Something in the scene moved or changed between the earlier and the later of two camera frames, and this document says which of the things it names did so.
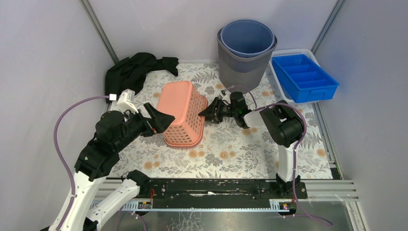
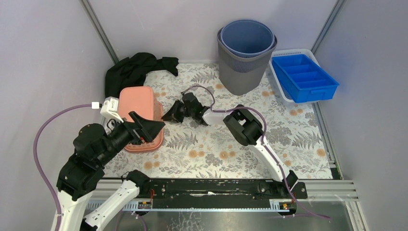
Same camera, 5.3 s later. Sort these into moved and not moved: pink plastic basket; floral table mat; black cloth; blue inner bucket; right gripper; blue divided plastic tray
Moved: pink plastic basket; right gripper
Not moved: floral table mat; black cloth; blue divided plastic tray; blue inner bucket
